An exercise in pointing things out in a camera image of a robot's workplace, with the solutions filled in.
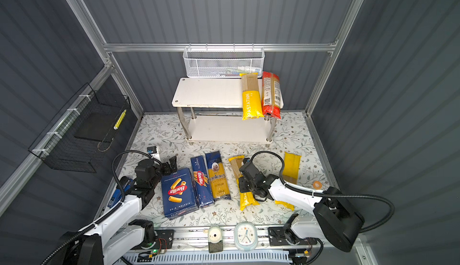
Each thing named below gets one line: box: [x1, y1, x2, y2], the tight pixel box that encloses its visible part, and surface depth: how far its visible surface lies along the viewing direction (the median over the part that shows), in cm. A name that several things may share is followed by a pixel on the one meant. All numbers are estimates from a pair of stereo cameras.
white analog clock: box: [234, 221, 259, 252], surface depth 74 cm
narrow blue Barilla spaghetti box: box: [190, 155, 215, 209], surface depth 88 cm
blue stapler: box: [107, 178, 134, 209], surface depth 84 cm
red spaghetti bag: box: [261, 71, 284, 120], surface depth 78 cm
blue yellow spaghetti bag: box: [204, 150, 232, 203], surface depth 91 cm
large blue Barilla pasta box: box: [161, 167, 200, 220], surface depth 81 cm
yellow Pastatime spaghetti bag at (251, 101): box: [239, 72, 265, 121], surface depth 78 cm
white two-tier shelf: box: [171, 77, 281, 146], surface depth 89 cm
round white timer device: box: [207, 226, 224, 254], surface depth 69 cm
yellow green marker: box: [113, 109, 127, 131], surface depth 81 cm
